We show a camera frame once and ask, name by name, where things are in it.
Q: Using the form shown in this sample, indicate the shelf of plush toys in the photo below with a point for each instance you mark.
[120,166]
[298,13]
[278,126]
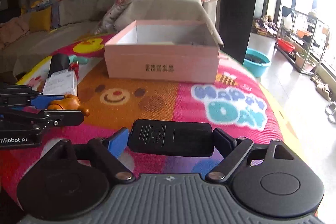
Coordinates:
[265,26]

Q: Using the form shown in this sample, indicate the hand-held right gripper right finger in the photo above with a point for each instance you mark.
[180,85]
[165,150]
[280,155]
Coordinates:
[223,141]

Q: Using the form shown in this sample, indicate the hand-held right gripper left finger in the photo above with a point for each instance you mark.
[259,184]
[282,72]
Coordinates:
[118,142]

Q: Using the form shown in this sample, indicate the peach cloth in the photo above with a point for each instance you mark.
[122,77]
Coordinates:
[13,32]

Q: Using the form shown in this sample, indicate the pink cardboard box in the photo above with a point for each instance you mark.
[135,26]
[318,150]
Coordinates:
[162,64]

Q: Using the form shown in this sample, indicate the beige sofa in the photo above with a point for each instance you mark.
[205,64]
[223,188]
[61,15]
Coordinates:
[65,29]

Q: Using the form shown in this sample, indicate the red small item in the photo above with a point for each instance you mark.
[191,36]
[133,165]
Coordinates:
[74,69]

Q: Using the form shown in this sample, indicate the teal plastic basin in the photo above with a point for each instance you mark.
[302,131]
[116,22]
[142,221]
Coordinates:
[256,62]

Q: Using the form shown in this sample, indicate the green plastic item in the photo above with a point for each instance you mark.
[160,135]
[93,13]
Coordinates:
[78,58]

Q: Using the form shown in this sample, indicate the colourful cartoon printed blanket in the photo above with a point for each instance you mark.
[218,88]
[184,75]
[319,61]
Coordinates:
[162,100]

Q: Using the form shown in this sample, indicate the white carton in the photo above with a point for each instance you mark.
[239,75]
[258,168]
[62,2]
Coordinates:
[60,83]

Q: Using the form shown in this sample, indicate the pair of white sandals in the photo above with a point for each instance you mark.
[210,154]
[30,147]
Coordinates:
[331,109]

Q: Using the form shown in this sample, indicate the red plastic basin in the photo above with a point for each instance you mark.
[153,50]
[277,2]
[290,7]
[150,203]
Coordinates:
[286,45]

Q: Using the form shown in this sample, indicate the yellow cushion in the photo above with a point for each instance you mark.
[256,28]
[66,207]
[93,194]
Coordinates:
[40,19]

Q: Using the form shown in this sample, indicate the pair of beige shoes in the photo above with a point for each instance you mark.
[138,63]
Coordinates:
[323,87]

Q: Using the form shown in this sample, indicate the orange toy bear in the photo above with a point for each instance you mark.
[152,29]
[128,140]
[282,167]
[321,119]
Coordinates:
[69,102]

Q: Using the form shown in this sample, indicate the metal rack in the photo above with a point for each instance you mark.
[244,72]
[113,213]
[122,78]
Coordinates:
[304,40]

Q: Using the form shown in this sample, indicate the black power bank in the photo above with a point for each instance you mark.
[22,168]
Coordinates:
[170,138]

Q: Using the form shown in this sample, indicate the potted plant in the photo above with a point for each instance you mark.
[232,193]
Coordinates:
[305,60]

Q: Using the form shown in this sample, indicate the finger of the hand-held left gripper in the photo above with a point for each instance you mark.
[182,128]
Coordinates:
[63,117]
[39,100]

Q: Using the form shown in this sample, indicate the black cylinder item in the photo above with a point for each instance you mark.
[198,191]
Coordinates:
[57,64]

